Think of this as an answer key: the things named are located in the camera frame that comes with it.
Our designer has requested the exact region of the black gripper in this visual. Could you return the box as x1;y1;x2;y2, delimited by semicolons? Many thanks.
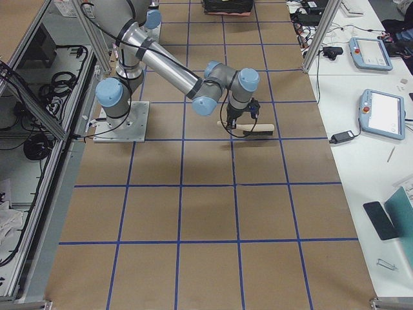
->
225;98;261;129

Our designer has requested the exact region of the beige hand brush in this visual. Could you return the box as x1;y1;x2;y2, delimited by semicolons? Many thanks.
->
230;124;275;138

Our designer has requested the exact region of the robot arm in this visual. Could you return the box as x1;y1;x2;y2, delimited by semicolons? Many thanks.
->
81;1;260;129

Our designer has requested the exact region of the bin with black bag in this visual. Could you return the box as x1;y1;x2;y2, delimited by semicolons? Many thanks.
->
201;0;254;16

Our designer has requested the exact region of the black power adapter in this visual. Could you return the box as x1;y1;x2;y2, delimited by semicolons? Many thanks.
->
329;130;356;145

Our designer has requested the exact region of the teach pendant far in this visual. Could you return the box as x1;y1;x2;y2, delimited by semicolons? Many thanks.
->
348;37;393;71

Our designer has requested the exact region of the teach pendant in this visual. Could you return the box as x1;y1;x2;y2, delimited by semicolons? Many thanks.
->
358;89;405;141
348;37;393;71

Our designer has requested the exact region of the teach pendant near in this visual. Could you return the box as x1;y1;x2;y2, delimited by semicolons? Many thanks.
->
358;89;405;141

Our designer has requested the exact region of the black smartphone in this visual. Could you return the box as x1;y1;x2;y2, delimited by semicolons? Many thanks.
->
363;201;399;241

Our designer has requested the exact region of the teal folder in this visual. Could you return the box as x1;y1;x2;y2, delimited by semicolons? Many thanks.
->
384;187;412;282

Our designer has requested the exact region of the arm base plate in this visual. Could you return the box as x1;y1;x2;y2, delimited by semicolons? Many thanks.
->
92;101;150;143

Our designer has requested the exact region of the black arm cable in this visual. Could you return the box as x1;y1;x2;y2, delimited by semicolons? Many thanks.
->
80;0;259;140

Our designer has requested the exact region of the aluminium frame post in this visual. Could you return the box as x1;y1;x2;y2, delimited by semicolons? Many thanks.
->
302;0;341;73

